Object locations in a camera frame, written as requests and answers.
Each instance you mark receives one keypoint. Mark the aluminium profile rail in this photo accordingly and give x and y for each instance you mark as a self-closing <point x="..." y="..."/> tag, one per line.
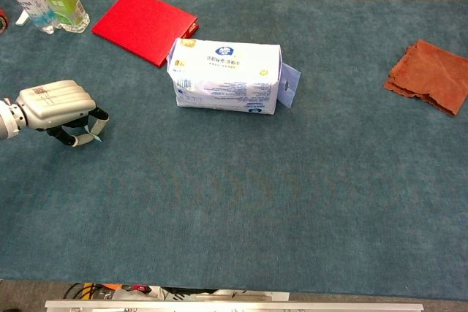
<point x="234" y="306"/>

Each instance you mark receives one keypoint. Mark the red book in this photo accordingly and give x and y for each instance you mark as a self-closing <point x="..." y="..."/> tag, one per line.
<point x="142" y="25"/>

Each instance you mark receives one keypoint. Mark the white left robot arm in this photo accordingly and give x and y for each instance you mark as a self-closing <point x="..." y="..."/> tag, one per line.
<point x="6" y="122"/>

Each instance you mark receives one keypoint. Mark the small white card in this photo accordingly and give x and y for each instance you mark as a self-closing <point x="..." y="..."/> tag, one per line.
<point x="22" y="18"/>

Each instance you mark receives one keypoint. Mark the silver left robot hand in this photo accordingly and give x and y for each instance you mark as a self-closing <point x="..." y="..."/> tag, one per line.
<point x="55" y="102"/>

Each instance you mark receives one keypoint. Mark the white blue tissue pack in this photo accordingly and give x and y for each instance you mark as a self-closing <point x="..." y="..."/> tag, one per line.
<point x="226" y="78"/>

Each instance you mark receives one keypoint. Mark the red tape roll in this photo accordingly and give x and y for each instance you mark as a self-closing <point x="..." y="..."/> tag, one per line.
<point x="3" y="23"/>

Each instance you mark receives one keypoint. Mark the brown folded cloth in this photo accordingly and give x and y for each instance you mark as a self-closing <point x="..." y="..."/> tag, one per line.
<point x="428" y="74"/>

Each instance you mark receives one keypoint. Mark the white plastic bag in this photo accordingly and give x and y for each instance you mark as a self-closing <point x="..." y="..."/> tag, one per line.
<point x="248" y="294"/>

